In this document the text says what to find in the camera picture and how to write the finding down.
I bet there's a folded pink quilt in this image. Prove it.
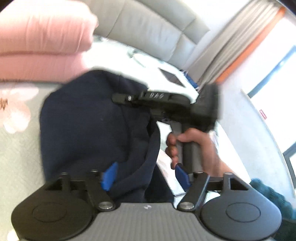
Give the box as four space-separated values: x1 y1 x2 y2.
1 1 98 83

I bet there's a white pillow with grey patch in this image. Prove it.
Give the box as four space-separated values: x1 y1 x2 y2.
92 66 198 103

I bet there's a navy hoodie with white stripes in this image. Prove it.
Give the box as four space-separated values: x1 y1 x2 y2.
40 70 174 203

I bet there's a person's right hand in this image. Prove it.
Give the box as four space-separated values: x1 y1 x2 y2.
165 128 234 177

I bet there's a window with dark frame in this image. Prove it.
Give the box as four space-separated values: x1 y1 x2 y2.
243 16 295 186

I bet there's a beige and orange curtain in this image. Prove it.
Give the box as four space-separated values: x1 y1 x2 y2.
189 1 285 88

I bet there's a beige padded headboard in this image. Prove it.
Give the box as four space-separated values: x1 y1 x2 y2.
85 0 209 69

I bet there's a dark teal fuzzy cloth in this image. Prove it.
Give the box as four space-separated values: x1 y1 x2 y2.
249 178 296 241

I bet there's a green floral bedspread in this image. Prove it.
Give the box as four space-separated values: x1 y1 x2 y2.
0 34 181 241

